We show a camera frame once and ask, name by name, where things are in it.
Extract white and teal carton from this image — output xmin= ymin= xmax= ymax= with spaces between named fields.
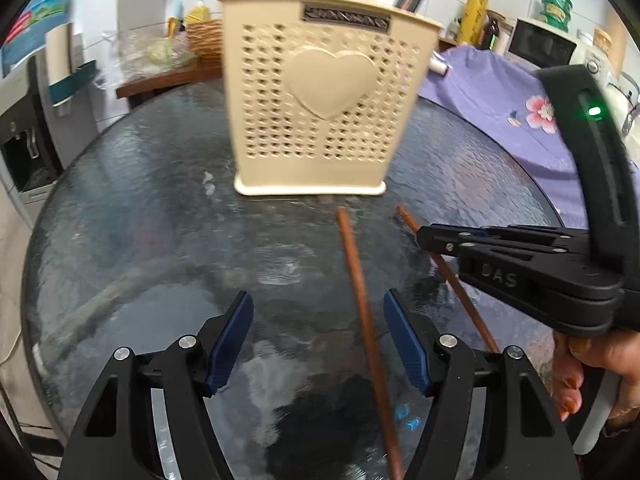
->
xmin=45 ymin=22 xmax=98 ymax=116

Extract beige cloth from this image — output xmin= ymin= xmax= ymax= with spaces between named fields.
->
xmin=0 ymin=180 xmax=36 ymax=436

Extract dark glass bottle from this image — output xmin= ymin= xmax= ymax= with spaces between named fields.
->
xmin=482 ymin=10 xmax=503 ymax=51

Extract purple floral cloth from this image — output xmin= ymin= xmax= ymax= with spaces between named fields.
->
xmin=417 ymin=42 xmax=640 ymax=231

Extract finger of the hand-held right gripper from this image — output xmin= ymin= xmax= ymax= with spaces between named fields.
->
xmin=416 ymin=224 xmax=593 ymax=244
xmin=419 ymin=238 xmax=595 ymax=262

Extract green jar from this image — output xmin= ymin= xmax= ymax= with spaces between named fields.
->
xmin=537 ymin=0 xmax=576 ymax=26

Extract yellow bottle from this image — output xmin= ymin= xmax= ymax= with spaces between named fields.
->
xmin=186 ymin=0 xmax=211 ymax=25

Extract person's right hand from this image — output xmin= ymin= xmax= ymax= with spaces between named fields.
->
xmin=552 ymin=329 xmax=640 ymax=438

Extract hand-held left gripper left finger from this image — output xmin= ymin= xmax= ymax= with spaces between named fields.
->
xmin=57 ymin=290 xmax=255 ymax=480

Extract woven basket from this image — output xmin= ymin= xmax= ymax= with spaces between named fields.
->
xmin=186 ymin=17 xmax=225 ymax=58

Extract brown wooden chopstick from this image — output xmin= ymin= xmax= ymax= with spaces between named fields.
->
xmin=396 ymin=203 xmax=501 ymax=353
xmin=336 ymin=206 xmax=406 ymax=480

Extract beige perforated utensil holder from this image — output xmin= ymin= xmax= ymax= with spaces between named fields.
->
xmin=216 ymin=0 xmax=445 ymax=197

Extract white water dispenser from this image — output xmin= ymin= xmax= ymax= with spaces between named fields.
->
xmin=0 ymin=55 xmax=68 ymax=201

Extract blue water jug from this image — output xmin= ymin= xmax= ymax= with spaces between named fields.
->
xmin=0 ymin=0 xmax=81 ymax=73

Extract wooden side table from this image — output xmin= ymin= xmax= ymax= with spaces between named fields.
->
xmin=116 ymin=55 xmax=226 ymax=111

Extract clear plastic bag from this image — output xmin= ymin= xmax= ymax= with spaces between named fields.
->
xmin=107 ymin=27 xmax=196 ymax=78

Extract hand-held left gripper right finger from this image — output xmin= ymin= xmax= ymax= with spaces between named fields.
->
xmin=382 ymin=288 xmax=586 ymax=480

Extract clear jar yellow contents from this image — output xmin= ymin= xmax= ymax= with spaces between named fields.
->
xmin=592 ymin=27 xmax=615 ymax=61

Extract white appliance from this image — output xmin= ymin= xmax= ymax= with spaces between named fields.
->
xmin=585 ymin=57 xmax=640 ymax=131

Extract white microwave oven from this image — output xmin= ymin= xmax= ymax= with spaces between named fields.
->
xmin=507 ymin=16 xmax=593 ymax=68

